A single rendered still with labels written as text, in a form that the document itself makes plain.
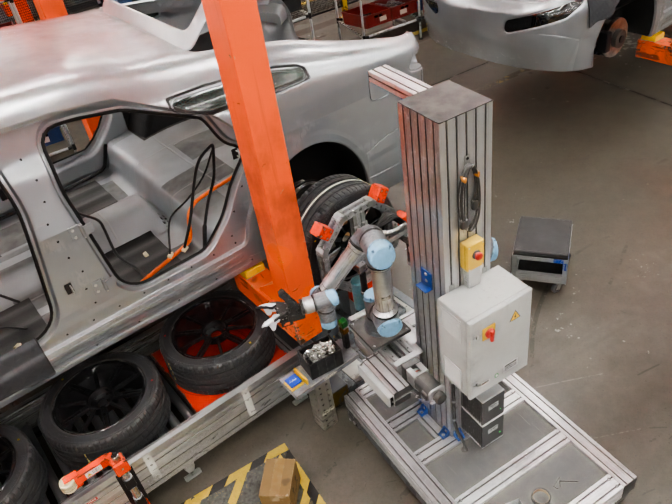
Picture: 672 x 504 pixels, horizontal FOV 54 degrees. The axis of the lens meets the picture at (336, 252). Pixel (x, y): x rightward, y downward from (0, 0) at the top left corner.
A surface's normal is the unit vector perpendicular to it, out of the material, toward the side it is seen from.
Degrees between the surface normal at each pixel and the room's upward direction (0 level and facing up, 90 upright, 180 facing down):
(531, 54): 105
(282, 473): 0
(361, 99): 90
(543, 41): 90
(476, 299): 0
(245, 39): 90
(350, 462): 0
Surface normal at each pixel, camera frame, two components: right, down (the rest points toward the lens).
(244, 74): 0.62, 0.42
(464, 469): -0.13, -0.78
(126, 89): 0.32, -0.40
